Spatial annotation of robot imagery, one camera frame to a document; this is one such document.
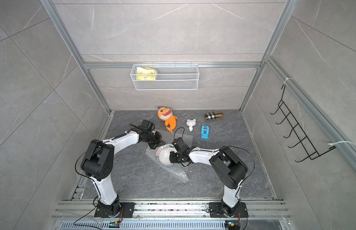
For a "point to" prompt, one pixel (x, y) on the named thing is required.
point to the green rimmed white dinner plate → (162, 154)
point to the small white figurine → (191, 123)
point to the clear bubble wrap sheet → (177, 170)
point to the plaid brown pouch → (213, 115)
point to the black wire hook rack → (305, 143)
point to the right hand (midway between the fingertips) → (170, 159)
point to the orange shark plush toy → (165, 114)
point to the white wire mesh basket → (165, 76)
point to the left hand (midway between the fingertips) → (168, 140)
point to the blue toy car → (205, 133)
